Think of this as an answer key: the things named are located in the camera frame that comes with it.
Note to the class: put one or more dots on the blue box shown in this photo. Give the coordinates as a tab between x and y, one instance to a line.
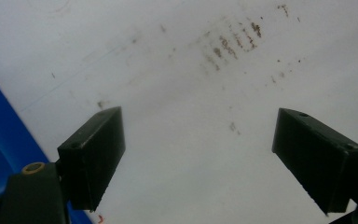
3	146

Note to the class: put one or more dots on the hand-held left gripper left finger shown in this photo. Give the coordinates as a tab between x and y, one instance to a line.
91	161

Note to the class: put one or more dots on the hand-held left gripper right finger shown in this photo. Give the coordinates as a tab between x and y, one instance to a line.
320	161

